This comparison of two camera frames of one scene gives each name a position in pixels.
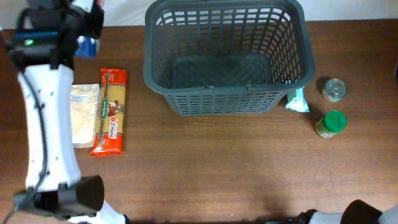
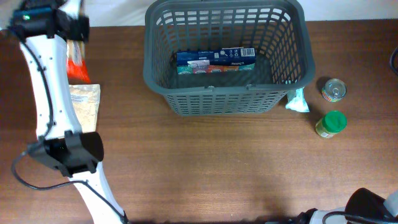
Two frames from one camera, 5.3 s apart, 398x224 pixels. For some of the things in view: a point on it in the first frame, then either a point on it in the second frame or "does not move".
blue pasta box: [87, 47] to [236, 58]
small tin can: [334, 89] does not move
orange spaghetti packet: [111, 112] to [76, 64]
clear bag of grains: [84, 105] does not move
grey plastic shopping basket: [227, 57] does not move
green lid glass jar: [331, 124] does not move
